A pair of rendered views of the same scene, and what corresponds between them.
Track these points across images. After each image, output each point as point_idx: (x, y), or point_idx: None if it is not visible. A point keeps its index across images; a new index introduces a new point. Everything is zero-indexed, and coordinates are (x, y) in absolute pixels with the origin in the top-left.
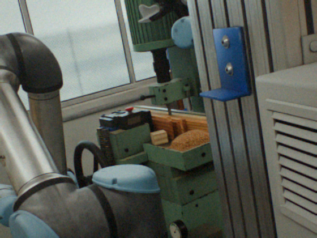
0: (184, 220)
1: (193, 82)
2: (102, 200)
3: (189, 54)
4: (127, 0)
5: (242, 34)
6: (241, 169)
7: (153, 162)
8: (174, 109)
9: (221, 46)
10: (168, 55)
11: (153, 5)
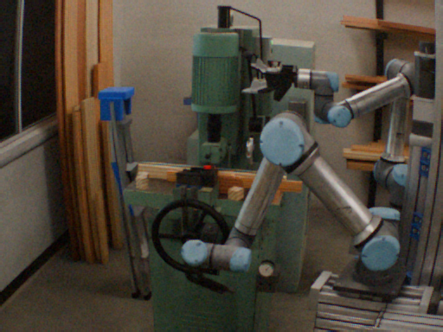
0: (258, 261)
1: (232, 142)
2: (394, 226)
3: (234, 117)
4: (208, 67)
5: None
6: None
7: (229, 216)
8: (48, 161)
9: None
10: (202, 115)
11: (264, 81)
